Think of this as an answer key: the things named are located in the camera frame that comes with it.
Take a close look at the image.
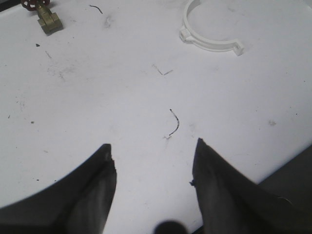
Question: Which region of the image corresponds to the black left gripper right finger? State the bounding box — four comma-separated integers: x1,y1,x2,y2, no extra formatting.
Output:
191,138,312,234

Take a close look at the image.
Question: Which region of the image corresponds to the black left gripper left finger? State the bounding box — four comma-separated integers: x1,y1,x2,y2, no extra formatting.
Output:
0,144,117,234

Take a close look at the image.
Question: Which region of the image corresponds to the white half pipe clamp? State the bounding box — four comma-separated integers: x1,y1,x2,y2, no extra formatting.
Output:
179,0,245,56

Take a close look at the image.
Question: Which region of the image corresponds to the brass valve red handwheel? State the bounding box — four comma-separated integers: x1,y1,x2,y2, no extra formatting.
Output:
20,0,63,35

